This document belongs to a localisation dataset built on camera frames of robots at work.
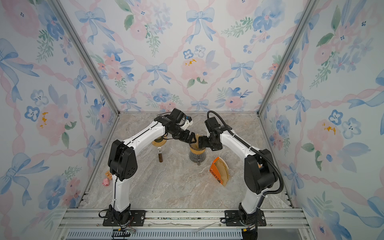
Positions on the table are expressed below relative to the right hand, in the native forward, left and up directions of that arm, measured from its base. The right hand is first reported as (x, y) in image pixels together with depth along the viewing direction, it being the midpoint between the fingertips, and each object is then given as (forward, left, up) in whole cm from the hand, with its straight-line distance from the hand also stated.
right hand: (206, 144), depth 91 cm
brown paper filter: (-2, +6, +2) cm, 7 cm away
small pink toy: (-21, +56, -7) cm, 60 cm away
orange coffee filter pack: (-14, -7, -4) cm, 17 cm away
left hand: (+2, +9, +4) cm, 10 cm away
